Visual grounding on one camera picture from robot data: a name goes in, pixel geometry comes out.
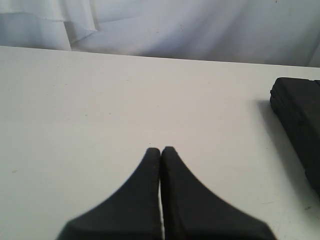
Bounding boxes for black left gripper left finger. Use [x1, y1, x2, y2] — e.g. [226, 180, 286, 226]
[57, 148, 161, 240]

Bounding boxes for white backdrop curtain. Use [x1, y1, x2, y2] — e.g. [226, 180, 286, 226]
[0, 0, 320, 67]

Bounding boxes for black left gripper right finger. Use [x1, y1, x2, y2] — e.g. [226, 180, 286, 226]
[160, 146, 276, 240]

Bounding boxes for black plastic tool case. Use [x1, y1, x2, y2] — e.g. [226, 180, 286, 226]
[269, 77, 320, 195]

